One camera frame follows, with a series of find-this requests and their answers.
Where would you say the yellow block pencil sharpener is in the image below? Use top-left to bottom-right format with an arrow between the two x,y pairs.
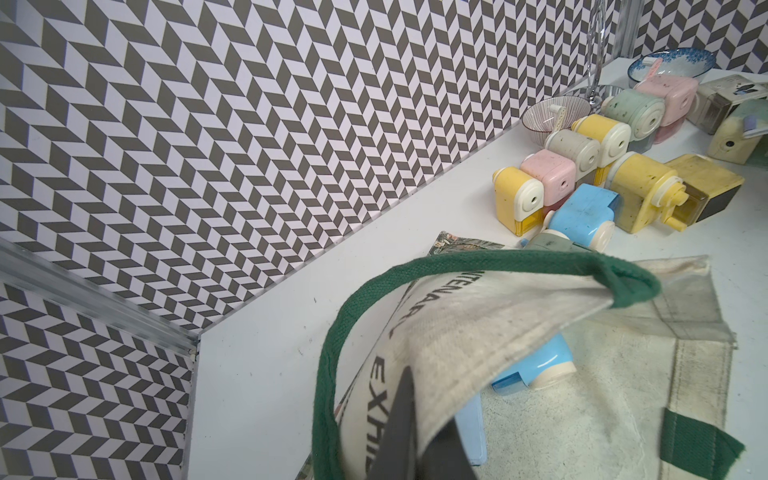
492,167 -> 544,237

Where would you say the cream canvas tote bag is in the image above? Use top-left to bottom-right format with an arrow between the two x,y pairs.
299,233 -> 745,479

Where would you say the white grey pencil sharpener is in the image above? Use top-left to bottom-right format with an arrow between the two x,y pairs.
687,74 -> 767,135

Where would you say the blue round pencil sharpener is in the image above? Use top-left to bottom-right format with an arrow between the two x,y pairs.
543,184 -> 623,252

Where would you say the blue white patterned bowl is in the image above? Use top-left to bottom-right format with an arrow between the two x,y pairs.
627,47 -> 716,87

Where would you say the mint green pencil sharpener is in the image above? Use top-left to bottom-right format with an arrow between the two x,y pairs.
601,89 -> 666,153

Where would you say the pink rounded pencil sharpener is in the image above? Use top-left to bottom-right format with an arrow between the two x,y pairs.
520,149 -> 577,207

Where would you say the green block pencil sharpener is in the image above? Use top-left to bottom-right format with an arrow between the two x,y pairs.
707,99 -> 767,165

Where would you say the pink ribbed bowl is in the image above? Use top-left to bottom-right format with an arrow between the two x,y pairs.
521,96 -> 591,146

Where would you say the small yellow black sharpener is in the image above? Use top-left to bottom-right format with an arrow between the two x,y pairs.
666,154 -> 745,226

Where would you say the white cartoon pencil sharpener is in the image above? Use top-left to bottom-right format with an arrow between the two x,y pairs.
544,104 -> 601,185

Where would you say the grey green round sharpener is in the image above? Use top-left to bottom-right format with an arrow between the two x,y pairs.
522,229 -> 590,253

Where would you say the pink block pencil sharpener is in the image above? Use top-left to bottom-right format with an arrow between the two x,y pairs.
634,57 -> 699,144

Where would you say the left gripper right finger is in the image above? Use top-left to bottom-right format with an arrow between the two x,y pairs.
418,419 -> 477,480

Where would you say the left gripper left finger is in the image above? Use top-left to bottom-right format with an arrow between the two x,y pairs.
367,367 -> 417,480

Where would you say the pale blue block sharpener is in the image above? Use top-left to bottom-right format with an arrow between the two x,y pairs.
454,394 -> 488,466

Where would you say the yellow round pencil sharpener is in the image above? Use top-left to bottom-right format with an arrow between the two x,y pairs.
571,114 -> 632,187

